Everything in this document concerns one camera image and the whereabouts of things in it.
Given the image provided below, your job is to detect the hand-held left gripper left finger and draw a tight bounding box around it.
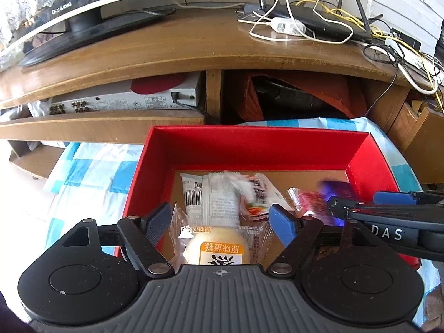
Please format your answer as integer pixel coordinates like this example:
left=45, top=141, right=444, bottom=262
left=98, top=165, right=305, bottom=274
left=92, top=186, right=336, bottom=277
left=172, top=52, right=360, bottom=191
left=59, top=202, right=175, bottom=279

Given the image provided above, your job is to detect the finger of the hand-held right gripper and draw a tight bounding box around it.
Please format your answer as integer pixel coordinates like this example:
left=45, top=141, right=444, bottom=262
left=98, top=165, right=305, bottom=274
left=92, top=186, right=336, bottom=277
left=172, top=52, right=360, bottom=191
left=374, top=191, right=444, bottom=206
left=327, top=196, right=444, bottom=216

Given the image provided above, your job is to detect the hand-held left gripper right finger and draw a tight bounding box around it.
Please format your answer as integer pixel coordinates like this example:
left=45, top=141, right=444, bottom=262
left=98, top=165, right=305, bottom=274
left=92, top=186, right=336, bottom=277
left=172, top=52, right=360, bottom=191
left=266, top=204, right=382, bottom=279

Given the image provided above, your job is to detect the purple snack packet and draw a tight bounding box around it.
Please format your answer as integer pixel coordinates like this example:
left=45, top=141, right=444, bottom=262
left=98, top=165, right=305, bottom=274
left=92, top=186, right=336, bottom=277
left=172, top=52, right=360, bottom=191
left=321, top=180, right=354, bottom=228

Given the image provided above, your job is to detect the pink candy packet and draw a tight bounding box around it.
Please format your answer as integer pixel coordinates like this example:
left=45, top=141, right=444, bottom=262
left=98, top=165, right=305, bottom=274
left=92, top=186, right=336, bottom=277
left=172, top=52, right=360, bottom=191
left=287, top=187, right=330, bottom=219

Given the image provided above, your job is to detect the white black printed snack packet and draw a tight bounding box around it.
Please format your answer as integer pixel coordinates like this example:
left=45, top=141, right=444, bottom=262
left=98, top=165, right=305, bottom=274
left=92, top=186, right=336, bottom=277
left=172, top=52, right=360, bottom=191
left=239, top=173, right=295, bottom=221

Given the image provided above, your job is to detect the white silver snack packet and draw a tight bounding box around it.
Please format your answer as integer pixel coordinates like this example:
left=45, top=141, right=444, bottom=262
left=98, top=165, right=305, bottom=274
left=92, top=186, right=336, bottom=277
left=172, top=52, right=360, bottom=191
left=180, top=173, right=243, bottom=226

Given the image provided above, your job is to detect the round cake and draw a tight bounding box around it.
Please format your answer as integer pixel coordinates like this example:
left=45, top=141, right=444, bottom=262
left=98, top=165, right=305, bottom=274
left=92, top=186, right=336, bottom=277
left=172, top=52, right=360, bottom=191
left=170, top=203, right=274, bottom=268

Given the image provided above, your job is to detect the red cardboard box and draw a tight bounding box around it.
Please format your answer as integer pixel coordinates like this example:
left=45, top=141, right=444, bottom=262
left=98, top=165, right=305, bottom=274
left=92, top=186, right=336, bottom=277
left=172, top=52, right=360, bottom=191
left=120, top=126, right=422, bottom=271

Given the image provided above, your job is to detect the brown wooden side cabinet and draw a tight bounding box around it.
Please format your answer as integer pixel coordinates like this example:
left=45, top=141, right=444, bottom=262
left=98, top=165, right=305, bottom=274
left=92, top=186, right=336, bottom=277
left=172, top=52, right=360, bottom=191
left=385, top=100, right=444, bottom=184

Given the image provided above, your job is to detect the blue checkered tablecloth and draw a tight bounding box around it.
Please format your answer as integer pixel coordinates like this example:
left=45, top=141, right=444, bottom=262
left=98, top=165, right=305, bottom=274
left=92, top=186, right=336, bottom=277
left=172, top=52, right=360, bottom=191
left=43, top=116, right=438, bottom=320

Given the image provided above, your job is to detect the black plastic bag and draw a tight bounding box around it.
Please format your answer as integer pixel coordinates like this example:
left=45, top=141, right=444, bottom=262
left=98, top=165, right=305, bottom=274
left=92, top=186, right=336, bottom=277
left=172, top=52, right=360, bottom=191
left=257, top=76, right=347, bottom=118

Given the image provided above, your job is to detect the silver media player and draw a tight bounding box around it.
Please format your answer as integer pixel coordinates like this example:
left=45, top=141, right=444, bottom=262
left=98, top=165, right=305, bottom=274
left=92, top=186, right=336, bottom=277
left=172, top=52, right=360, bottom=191
left=47, top=73, right=205, bottom=116

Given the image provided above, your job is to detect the orange bag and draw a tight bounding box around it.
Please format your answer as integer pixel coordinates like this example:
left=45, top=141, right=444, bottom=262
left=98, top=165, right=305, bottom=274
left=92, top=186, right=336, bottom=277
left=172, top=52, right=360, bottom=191
left=243, top=74, right=368, bottom=123

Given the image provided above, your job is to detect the red round sheet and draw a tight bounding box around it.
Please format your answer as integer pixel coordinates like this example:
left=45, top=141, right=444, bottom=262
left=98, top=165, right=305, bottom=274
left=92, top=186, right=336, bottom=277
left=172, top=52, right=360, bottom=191
left=131, top=74, right=188, bottom=95

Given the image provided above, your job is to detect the white power strip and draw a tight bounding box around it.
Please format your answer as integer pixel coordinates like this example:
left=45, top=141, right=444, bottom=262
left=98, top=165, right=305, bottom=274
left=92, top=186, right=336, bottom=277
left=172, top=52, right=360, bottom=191
left=383, top=28, right=444, bottom=84

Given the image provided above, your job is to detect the wooden television stand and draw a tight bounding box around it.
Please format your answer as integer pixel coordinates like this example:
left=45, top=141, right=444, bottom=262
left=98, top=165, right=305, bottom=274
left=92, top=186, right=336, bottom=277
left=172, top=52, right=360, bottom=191
left=0, top=5, right=427, bottom=181

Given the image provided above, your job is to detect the black router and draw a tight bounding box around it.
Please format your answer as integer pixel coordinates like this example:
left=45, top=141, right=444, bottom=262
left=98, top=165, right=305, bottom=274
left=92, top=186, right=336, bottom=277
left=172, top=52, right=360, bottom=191
left=243, top=0, right=382, bottom=42

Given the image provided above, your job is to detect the white power adapter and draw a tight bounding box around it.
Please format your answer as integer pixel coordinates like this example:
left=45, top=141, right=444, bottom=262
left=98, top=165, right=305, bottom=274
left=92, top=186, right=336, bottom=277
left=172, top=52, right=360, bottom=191
left=270, top=17, right=306, bottom=36

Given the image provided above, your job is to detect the flat screen television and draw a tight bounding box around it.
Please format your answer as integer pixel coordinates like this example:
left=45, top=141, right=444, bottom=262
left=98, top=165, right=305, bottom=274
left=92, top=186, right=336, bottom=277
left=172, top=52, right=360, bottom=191
left=0, top=0, right=209, bottom=68

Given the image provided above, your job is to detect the white lace cloth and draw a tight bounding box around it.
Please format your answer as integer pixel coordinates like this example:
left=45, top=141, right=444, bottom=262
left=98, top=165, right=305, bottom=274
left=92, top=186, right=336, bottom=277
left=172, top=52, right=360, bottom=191
left=0, top=0, right=132, bottom=47

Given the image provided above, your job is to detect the black power cable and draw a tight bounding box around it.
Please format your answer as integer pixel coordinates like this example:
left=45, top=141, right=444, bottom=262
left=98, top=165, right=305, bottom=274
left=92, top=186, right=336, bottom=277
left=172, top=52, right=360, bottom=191
left=171, top=92, right=216, bottom=122

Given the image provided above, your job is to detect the white cable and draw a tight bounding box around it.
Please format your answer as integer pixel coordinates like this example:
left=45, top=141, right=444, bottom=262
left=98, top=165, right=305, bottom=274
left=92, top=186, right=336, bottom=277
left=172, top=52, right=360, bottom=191
left=238, top=0, right=354, bottom=44

